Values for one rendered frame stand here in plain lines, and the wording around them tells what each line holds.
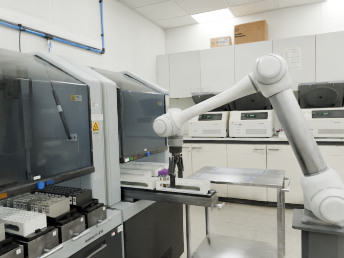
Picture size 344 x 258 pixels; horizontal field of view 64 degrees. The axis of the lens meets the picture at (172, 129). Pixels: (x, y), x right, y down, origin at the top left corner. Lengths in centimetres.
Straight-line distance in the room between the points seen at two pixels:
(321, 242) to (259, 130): 239
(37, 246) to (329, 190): 113
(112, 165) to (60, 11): 187
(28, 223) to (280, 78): 113
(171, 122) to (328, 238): 91
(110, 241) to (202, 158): 263
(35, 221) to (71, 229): 17
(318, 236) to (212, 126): 260
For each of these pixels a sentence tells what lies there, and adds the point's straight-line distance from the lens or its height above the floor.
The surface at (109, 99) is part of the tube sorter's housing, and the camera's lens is 160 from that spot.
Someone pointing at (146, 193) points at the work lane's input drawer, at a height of 79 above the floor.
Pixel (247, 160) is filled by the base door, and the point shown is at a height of 61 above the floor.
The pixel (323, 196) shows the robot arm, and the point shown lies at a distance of 127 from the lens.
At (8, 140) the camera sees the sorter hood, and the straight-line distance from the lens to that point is 116.
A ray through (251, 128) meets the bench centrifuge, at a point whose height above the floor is 102.
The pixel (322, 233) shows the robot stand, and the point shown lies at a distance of 155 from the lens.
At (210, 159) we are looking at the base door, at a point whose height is 60.
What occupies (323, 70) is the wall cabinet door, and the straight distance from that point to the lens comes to 405.
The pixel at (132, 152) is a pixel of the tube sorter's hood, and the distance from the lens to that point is 177.
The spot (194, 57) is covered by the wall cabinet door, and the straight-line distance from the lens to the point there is 434.
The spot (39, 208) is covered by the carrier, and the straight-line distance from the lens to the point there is 137.
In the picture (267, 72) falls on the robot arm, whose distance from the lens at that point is 122.
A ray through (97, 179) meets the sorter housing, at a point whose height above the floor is 91.
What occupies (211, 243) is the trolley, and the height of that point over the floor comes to 28.
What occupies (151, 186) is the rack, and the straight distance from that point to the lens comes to 163.
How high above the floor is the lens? 124
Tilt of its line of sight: 3 degrees down
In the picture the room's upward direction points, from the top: 2 degrees counter-clockwise
